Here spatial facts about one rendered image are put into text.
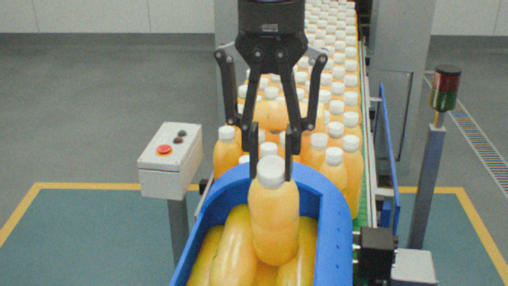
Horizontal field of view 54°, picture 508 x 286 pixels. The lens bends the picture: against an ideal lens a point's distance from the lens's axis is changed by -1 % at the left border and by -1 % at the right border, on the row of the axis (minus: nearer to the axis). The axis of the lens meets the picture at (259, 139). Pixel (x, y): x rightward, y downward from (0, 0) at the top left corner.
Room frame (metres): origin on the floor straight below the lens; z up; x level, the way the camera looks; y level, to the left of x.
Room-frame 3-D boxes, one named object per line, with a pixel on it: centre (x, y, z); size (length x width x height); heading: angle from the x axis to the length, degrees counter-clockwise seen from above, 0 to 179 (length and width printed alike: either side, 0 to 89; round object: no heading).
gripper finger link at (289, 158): (0.56, -0.04, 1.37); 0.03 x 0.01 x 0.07; 171
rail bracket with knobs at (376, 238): (0.84, -0.25, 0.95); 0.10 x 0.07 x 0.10; 81
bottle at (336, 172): (0.99, -0.17, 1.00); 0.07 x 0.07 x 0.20
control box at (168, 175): (1.07, 0.21, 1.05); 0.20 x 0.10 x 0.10; 171
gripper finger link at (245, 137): (0.57, 0.02, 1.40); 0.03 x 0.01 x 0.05; 81
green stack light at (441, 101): (1.15, -0.46, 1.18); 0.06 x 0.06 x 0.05
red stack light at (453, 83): (1.15, -0.46, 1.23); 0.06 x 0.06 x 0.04
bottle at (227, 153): (1.10, 0.08, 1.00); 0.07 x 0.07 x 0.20
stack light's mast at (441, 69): (1.15, -0.46, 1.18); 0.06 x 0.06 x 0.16
